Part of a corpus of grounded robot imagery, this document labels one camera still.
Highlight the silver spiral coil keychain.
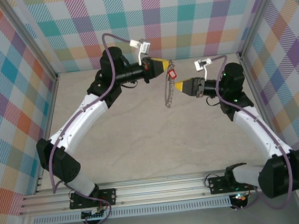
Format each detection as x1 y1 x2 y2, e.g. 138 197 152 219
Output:
159 58 181 109

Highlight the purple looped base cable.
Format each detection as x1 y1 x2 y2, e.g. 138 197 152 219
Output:
79 200 115 224

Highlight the white slotted cable duct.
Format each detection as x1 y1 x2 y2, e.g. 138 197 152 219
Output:
32 195 233 224

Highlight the aluminium floor side rail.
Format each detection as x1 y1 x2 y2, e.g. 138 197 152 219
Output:
238 48 299 224
2 74 74 224

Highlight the thin black right gripper wire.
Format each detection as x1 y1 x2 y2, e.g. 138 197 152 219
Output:
205 96 220 108

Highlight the red key tag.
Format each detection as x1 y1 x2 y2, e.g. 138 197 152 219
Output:
167 66 178 80

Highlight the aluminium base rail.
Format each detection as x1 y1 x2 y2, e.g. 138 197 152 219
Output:
16 166 266 217

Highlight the aluminium corner post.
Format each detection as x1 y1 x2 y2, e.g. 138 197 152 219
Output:
0 0 60 85
233 0 293 59

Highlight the thin black left gripper wire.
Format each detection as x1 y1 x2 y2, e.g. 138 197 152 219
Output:
121 80 140 91

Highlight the thin black gripper wire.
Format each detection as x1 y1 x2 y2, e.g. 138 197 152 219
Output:
121 80 140 91
205 96 220 108

